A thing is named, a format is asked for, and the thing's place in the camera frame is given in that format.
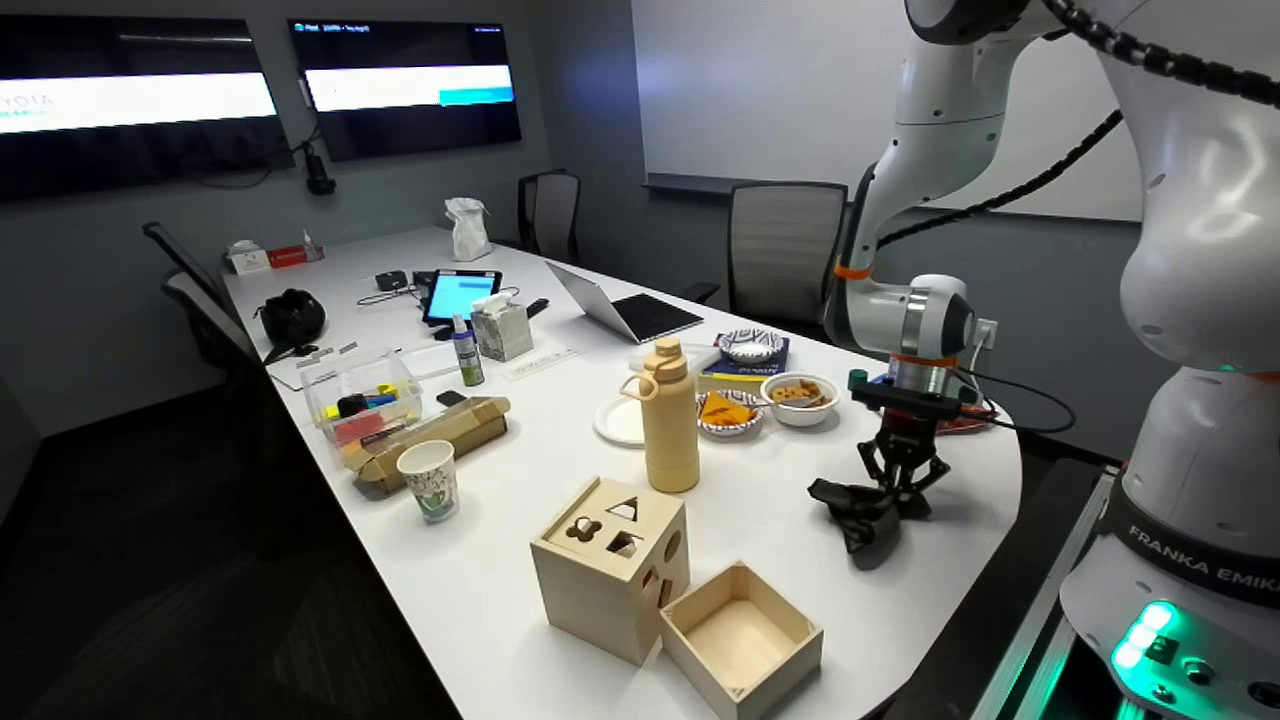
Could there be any clear container with markers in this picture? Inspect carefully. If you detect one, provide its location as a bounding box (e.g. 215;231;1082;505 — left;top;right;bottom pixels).
299;346;427;450

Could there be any wall monitor with teal bar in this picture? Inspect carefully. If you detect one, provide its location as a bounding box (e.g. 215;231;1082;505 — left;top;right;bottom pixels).
287;16;529;165

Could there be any tan water bottle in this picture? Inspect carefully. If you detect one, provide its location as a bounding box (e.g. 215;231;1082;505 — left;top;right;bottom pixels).
633;334;705;495

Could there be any white carton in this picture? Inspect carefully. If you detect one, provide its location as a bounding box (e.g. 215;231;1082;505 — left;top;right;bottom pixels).
468;291;537;365

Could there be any black corrugated cable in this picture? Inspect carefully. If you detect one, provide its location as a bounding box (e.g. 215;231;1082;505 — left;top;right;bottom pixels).
873;0;1280;256

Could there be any open silver laptop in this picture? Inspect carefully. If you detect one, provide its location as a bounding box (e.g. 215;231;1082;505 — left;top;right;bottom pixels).
544;256;708;346

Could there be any white bowl of cereal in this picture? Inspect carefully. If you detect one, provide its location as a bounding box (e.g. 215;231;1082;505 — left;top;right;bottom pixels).
757;367;842;431

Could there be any black mesh office chair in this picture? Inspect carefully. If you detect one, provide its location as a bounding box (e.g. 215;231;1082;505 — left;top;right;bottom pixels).
514;168;585;268

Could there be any wide wall monitor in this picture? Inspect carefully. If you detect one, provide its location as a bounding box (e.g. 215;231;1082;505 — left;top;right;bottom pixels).
0;12;295;202

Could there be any flat red box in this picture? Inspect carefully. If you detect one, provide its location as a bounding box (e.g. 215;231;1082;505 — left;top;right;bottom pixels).
265;237;322;271

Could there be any red snack bag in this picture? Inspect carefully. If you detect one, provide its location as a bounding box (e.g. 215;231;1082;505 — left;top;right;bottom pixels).
948;382;1004;438

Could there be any black webcam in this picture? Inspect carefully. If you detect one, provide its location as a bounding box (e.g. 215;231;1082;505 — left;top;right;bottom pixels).
295;131;341;200

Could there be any brown cardboard box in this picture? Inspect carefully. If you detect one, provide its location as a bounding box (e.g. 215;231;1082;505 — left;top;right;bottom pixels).
341;392;514;498

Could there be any black round bag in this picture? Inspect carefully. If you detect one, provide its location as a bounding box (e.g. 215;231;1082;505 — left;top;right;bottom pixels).
256;282;332;358

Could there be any wooden shape sorter cube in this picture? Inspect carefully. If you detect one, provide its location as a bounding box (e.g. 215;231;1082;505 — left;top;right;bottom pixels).
529;470;695;667

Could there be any tablet with blue screen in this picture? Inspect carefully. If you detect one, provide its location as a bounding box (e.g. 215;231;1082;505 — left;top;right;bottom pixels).
419;263;506;332

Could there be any whiteboard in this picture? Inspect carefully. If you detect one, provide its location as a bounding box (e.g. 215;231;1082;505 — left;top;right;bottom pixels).
629;0;1152;226

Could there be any blue book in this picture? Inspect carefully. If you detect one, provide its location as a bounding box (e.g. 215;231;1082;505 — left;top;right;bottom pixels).
701;332;797;380

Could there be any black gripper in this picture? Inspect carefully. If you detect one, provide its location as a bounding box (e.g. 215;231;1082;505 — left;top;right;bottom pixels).
854;407;957;524

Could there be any thin black cable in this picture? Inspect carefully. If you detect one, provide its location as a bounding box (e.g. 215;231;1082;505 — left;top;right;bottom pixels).
930;365;1078;438

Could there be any black towel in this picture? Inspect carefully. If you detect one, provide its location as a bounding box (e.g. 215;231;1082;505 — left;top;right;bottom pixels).
803;477;913;568

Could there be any small white box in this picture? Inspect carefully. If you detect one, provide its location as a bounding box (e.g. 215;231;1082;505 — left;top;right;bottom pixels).
222;237;274;279

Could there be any bowl of orange snacks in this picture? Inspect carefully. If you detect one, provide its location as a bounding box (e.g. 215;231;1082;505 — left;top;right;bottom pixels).
695;387;770;438

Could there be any patterned paper cup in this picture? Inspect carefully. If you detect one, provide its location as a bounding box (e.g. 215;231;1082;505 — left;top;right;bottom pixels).
392;436;462;524

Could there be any open wooden box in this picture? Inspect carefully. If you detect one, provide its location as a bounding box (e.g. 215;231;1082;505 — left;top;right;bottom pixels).
655;555;829;720

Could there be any white paper sheet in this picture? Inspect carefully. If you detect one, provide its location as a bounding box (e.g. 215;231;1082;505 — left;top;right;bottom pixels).
268;334;365;395

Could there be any white plate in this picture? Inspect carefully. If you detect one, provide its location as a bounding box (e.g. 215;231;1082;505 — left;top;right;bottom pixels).
591;395;652;450

